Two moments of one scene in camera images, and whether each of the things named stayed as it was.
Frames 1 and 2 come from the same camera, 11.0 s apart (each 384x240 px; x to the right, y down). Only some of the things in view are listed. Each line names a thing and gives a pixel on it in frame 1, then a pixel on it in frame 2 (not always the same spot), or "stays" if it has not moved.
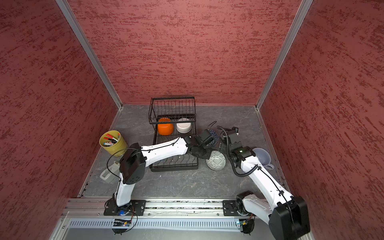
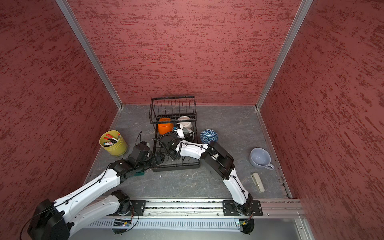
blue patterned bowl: [214, 137] stays
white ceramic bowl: [184, 127] stays
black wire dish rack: [173, 117] stays
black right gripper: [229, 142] -> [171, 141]
